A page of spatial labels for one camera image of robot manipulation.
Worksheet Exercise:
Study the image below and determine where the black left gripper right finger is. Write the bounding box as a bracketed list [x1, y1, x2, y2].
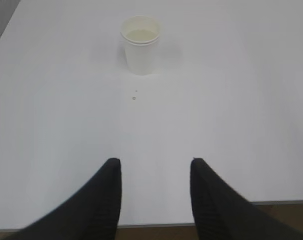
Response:
[190, 158, 303, 240]

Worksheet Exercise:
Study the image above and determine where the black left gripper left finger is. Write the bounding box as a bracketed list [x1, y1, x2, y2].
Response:
[7, 158, 122, 240]

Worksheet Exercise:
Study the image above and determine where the white paper cup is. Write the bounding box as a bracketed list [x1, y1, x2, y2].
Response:
[120, 15, 161, 76]

